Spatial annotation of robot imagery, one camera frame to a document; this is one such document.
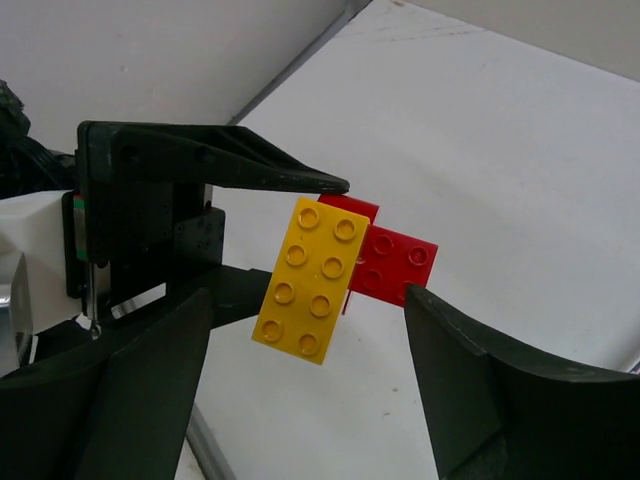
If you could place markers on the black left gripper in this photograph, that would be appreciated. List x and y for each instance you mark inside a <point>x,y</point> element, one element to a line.
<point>140,216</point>

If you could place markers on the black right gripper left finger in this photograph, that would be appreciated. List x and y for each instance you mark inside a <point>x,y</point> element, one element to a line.
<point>99,411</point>

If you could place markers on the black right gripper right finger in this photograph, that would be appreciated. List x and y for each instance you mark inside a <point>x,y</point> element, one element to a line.
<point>497,408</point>

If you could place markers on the yellow 2x4 lego brick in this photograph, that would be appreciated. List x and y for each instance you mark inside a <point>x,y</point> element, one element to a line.
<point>310,279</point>

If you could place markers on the red rounded lego assembly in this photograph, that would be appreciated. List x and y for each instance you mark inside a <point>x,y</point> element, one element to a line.
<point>389,261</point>

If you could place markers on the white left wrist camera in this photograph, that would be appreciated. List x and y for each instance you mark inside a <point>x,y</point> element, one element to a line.
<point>38,318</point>

